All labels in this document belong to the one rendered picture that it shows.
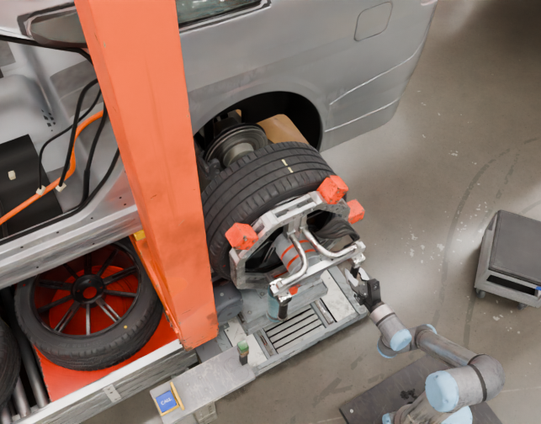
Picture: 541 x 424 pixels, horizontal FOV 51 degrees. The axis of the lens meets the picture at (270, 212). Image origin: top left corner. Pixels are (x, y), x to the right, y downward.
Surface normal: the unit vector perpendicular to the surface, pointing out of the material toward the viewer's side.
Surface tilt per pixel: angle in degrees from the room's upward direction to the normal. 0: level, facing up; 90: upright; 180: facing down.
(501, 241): 0
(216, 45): 81
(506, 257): 0
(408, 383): 0
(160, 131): 90
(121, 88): 90
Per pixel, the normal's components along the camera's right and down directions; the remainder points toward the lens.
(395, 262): 0.03, -0.56
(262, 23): 0.49, 0.62
